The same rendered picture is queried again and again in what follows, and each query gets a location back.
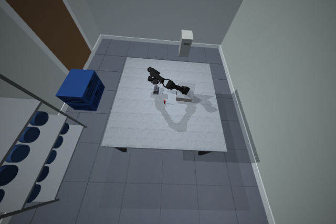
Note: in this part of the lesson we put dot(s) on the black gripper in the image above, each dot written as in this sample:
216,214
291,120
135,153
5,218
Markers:
150,78

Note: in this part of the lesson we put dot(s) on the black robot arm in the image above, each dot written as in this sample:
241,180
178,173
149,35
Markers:
170,85

